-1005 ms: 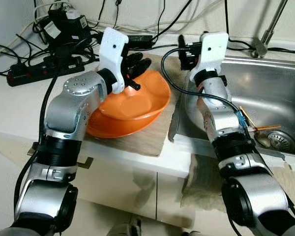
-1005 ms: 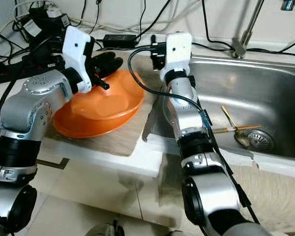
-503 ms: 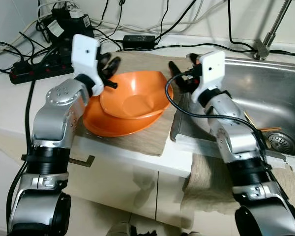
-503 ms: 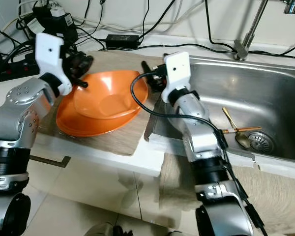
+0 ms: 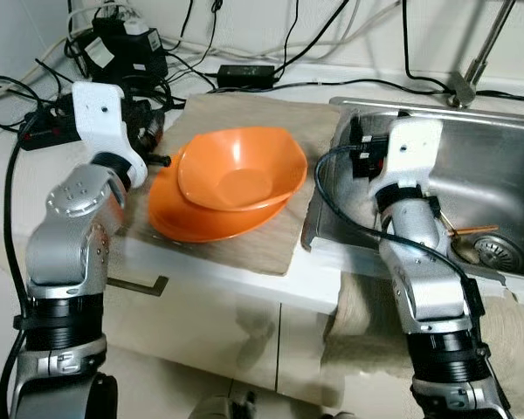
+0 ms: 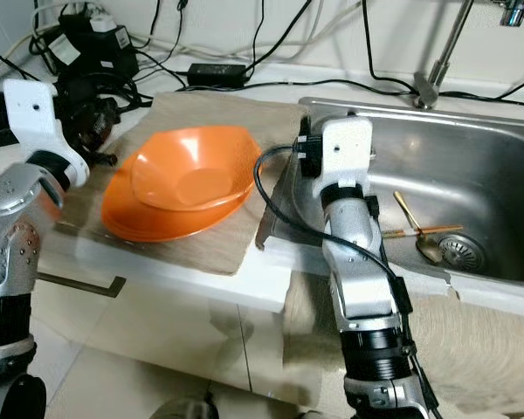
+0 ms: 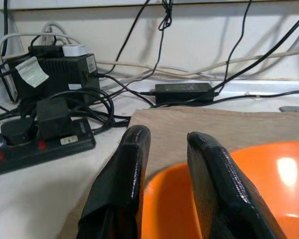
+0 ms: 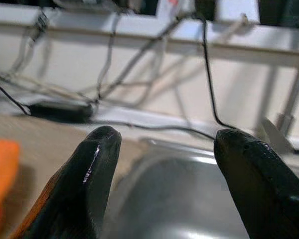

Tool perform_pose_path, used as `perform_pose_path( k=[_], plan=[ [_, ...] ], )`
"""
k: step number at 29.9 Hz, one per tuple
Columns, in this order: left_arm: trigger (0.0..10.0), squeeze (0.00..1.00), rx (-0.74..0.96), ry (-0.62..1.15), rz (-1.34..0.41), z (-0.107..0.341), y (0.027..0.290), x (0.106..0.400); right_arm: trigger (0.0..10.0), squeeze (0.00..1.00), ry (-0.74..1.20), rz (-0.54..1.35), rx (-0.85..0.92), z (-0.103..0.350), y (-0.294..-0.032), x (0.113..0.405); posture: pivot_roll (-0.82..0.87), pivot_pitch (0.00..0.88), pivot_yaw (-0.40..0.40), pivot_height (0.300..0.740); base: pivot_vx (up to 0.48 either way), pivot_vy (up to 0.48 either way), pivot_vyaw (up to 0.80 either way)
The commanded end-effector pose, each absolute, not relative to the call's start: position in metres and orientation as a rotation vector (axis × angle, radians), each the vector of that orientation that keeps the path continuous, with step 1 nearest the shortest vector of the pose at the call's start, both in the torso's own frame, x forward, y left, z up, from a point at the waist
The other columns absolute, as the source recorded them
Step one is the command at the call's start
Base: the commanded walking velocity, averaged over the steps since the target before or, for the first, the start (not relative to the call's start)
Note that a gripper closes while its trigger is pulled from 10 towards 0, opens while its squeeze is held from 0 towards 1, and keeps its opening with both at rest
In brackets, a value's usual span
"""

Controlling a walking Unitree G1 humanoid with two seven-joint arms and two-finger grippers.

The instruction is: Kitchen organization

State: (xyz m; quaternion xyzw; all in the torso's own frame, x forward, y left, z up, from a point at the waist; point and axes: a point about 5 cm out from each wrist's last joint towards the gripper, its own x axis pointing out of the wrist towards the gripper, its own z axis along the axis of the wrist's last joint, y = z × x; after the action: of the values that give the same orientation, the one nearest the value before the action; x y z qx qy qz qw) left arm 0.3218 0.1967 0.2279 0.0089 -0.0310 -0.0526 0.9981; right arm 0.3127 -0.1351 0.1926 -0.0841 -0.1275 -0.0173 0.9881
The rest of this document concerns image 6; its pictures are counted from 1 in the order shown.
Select black adapter cable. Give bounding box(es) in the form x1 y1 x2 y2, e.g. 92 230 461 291
245 0 315 69

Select thin black cable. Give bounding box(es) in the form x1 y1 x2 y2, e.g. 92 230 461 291
362 0 424 88

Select wooden chopstick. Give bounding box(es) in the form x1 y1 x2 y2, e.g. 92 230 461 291
386 224 465 237
383 227 462 240

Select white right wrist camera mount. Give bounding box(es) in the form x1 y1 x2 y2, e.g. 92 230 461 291
313 116 375 197

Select sink drain strainer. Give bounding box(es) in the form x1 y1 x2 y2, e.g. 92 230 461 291
437 234 486 273

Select gold spoon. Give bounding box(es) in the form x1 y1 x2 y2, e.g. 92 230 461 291
393 190 445 264

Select metal angle valve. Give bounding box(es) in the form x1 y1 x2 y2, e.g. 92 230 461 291
491 0 524 29

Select orange bowl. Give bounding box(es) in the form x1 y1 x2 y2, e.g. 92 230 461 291
129 125 263 210

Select black charger box white labels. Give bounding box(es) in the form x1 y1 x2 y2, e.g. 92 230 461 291
57 4 141 84

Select long black cable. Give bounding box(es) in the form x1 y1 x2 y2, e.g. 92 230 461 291
245 77 524 101

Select stainless steel sink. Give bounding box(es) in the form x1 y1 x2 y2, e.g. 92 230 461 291
256 96 524 293

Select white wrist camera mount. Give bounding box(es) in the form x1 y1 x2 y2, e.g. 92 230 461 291
2 79 79 189
313 116 375 197

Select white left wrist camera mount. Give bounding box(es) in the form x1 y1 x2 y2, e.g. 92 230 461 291
2 79 79 189

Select metal drawer handle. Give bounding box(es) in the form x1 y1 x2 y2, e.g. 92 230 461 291
48 273 126 298

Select large beige towel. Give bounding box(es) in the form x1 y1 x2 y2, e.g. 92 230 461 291
284 279 524 419

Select chrome faucet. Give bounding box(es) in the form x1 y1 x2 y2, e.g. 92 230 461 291
413 0 477 110

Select black power adapter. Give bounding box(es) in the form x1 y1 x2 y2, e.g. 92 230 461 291
188 63 247 86

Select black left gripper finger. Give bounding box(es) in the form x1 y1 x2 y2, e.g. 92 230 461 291
87 92 120 136
59 86 88 132

